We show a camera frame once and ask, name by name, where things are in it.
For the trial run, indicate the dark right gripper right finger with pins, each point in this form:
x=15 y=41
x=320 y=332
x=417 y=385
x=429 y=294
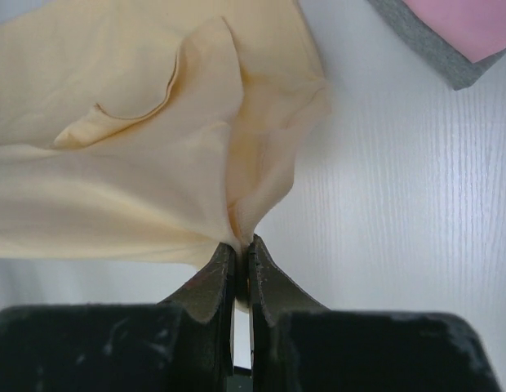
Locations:
x=297 y=344

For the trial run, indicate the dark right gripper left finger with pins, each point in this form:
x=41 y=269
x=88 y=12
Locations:
x=183 y=343

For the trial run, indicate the cream yellow t shirt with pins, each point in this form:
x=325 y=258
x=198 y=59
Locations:
x=150 y=130

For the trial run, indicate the folded grey t shirt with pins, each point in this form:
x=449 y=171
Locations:
x=451 y=65

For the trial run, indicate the folded pink t shirt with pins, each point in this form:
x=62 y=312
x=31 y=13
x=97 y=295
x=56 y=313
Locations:
x=476 y=29

